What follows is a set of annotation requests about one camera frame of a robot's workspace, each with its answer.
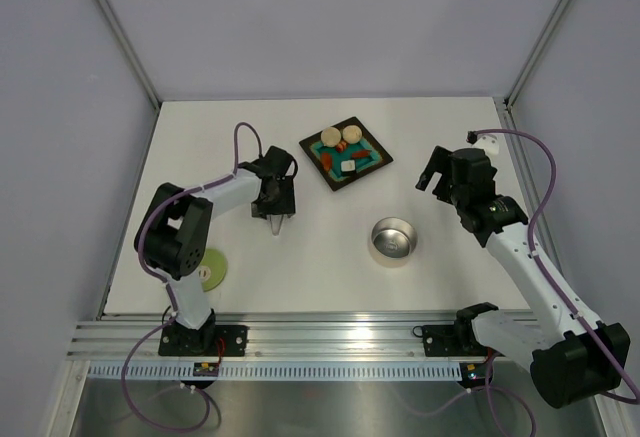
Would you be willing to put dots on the left aluminium frame post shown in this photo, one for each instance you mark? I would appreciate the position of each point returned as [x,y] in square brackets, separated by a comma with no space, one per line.
[123,42]

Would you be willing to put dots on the right aluminium frame post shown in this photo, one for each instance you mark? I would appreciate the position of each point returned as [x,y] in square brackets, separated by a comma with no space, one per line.
[535,55]

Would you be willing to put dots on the aluminium rail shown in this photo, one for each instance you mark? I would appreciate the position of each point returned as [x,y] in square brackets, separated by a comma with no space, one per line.
[324,336]

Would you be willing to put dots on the stainless steel bowl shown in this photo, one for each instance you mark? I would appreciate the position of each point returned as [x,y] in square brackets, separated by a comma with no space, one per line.
[394,238]

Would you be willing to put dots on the round bread bun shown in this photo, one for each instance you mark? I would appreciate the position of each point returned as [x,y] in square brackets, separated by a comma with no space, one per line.
[352,134]
[331,137]

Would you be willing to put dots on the right round bread bun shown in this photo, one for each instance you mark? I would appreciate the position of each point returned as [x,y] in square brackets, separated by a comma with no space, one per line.
[352,134]

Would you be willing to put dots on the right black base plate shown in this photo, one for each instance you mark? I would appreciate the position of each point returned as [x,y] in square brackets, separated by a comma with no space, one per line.
[442,341]

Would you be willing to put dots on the white slotted cable duct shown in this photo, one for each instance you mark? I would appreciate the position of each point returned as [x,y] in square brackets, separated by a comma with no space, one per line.
[281,371]

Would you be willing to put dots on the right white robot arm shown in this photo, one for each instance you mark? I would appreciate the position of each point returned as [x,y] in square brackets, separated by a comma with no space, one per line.
[573,354]

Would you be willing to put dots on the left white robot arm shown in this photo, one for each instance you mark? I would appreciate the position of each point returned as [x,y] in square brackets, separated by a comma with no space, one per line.
[172,240]

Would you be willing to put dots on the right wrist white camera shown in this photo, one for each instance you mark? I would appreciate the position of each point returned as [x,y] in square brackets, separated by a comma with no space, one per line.
[487,142]

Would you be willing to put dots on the green round lid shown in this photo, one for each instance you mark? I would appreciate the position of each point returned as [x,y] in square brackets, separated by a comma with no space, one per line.
[212,269]

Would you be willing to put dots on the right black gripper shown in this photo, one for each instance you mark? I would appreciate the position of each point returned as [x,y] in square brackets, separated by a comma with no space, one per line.
[438,163]

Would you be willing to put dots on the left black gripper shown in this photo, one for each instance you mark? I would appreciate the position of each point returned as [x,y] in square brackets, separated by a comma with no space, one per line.
[283,206]

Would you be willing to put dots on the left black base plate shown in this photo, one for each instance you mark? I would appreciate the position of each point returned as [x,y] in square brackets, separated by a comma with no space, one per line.
[177,341]

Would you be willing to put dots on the orange sausage piece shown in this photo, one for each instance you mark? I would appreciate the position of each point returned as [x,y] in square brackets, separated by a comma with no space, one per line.
[327,161]

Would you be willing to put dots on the aluminium frame post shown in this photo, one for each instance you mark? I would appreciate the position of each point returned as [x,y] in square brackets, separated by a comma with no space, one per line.
[123,42]
[535,55]

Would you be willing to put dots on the left round bread bun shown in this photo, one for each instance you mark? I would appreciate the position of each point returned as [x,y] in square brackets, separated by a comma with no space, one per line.
[331,137]

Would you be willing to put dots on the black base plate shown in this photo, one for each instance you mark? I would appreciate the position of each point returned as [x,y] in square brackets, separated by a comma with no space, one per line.
[177,341]
[442,341]

